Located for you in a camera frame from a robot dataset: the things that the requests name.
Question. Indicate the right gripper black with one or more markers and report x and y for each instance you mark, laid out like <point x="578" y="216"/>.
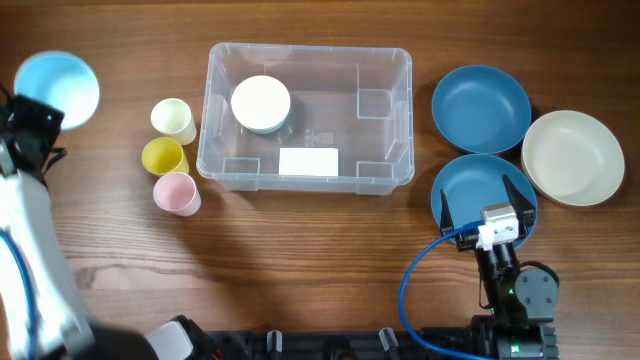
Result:
<point x="524" y="210"/>

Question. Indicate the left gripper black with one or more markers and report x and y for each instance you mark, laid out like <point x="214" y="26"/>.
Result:
<point x="52" y="117"/>

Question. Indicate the light blue bowl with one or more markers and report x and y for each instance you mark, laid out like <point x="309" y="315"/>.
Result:
<point x="63" y="81"/>

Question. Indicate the cream pale yellow cup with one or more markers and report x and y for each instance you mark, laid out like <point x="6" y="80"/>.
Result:
<point x="173" y="117"/>

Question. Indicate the pink cup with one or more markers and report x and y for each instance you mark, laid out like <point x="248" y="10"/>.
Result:
<point x="177" y="193"/>

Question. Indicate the pink bowl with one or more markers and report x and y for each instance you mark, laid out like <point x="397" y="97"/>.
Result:
<point x="260" y="96"/>

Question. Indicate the mint green bowl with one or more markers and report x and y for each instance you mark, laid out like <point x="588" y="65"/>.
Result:
<point x="265" y="125"/>

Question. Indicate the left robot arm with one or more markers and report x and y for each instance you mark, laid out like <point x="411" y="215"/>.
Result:
<point x="47" y="316"/>

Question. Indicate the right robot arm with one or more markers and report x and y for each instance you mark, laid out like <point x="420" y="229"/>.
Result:
<point x="520" y="295"/>

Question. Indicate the clear plastic storage container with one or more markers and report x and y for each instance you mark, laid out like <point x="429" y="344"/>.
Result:
<point x="358" y="100"/>

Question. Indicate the dark blue near plate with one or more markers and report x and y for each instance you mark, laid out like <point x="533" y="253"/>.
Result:
<point x="472" y="182"/>

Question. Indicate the dark blue plate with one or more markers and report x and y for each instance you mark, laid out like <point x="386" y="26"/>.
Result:
<point x="481" y="109"/>
<point x="472" y="182"/>

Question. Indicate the cream beige plate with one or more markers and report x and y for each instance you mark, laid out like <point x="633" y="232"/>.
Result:
<point x="572" y="158"/>

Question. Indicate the dark blue far plate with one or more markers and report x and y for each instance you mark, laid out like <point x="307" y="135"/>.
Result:
<point x="481" y="109"/>

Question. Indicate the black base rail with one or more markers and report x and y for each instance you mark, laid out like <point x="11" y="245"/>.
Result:
<point x="384" y="344"/>

